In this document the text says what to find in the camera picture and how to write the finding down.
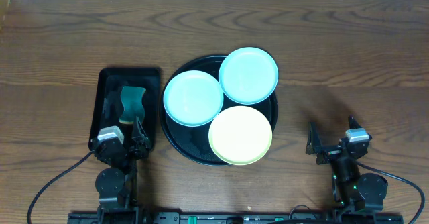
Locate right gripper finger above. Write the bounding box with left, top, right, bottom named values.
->
left=306, top=122, right=322, bottom=154
left=348, top=115, right=361, bottom=129

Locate green yellow sponge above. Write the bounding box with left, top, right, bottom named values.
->
left=119, top=86, right=146, bottom=125

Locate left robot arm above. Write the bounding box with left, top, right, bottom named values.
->
left=89, top=117, right=153, bottom=211

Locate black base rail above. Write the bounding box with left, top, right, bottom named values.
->
left=67, top=212, right=404, bottom=224

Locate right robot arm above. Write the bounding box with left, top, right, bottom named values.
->
left=306, top=116, right=388, bottom=213

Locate light blue plate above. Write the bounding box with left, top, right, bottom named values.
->
left=219, top=47, right=279, bottom=105
left=163, top=70, right=224, bottom=127

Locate yellow plate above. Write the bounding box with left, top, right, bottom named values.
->
left=208, top=106, right=273, bottom=166

